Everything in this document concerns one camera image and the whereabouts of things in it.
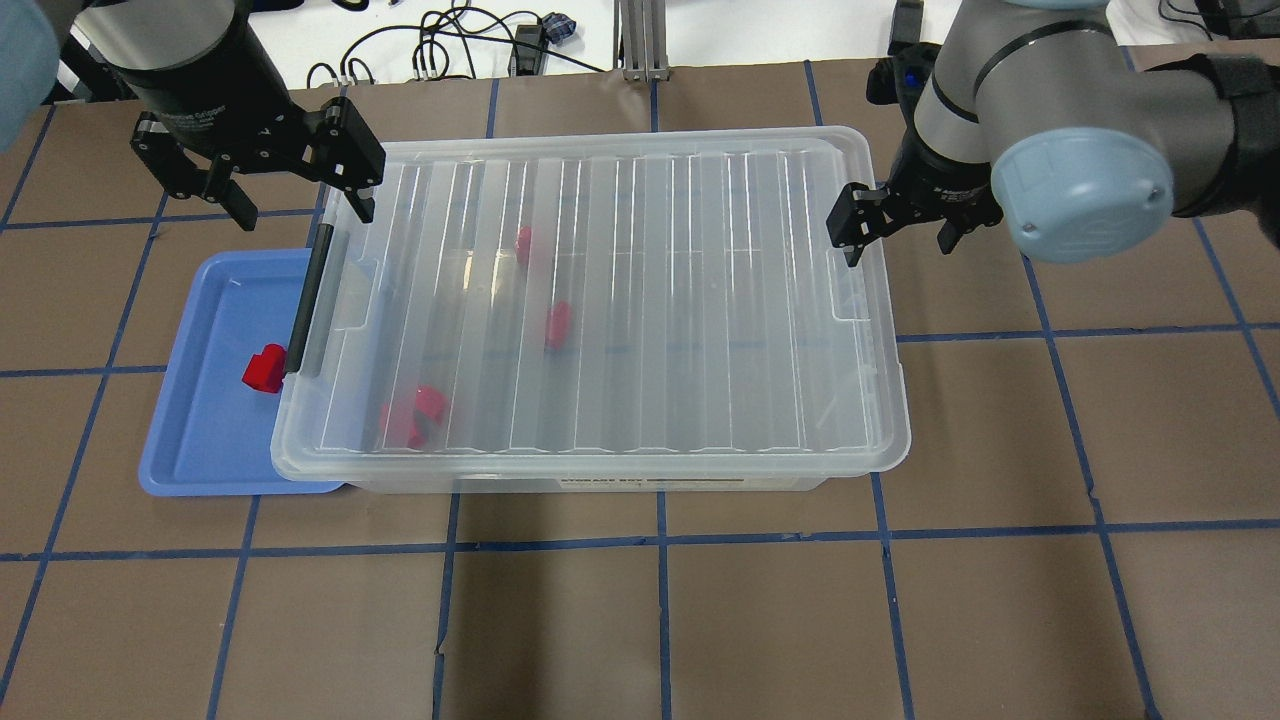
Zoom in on clear plastic box lid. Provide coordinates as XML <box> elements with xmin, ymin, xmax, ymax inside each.
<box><xmin>270</xmin><ymin>126</ymin><xmax>913</xmax><ymax>480</ymax></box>

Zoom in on black device on desk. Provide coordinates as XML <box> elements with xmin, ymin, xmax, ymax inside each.
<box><xmin>887</xmin><ymin>0</ymin><xmax>925</xmax><ymax>56</ymax></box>

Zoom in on clear plastic storage box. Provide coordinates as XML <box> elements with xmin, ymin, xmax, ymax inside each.
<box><xmin>275</xmin><ymin>129</ymin><xmax>906</xmax><ymax>495</ymax></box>

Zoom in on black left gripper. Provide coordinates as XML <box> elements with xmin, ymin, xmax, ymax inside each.
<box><xmin>106</xmin><ymin>1</ymin><xmax>387</xmax><ymax>232</ymax></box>

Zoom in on black cables on desk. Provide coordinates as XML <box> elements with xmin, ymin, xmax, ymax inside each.
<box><xmin>305</xmin><ymin>0</ymin><xmax>611</xmax><ymax>88</ymax></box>

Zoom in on aluminium extrusion post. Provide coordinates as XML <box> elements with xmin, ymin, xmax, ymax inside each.
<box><xmin>613</xmin><ymin>0</ymin><xmax>671</xmax><ymax>83</ymax></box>

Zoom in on red block in tray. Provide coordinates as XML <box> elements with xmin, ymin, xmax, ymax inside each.
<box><xmin>241</xmin><ymin>343</ymin><xmax>288</xmax><ymax>395</ymax></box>

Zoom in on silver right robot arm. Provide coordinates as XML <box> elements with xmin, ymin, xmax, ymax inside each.
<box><xmin>826</xmin><ymin>1</ymin><xmax>1279</xmax><ymax>266</ymax></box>

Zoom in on black box latch handle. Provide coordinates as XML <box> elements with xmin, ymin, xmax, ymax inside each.
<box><xmin>284</xmin><ymin>222</ymin><xmax>334</xmax><ymax>375</ymax></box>

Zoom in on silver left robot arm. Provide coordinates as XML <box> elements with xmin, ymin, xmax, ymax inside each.
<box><xmin>1</xmin><ymin>1</ymin><xmax>387</xmax><ymax>231</ymax></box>

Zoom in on blue plastic tray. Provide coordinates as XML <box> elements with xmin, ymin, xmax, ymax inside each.
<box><xmin>138</xmin><ymin>249</ymin><xmax>339</xmax><ymax>497</ymax></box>

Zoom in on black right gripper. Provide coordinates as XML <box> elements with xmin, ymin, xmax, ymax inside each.
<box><xmin>826</xmin><ymin>44</ymin><xmax>1004</xmax><ymax>268</ymax></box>

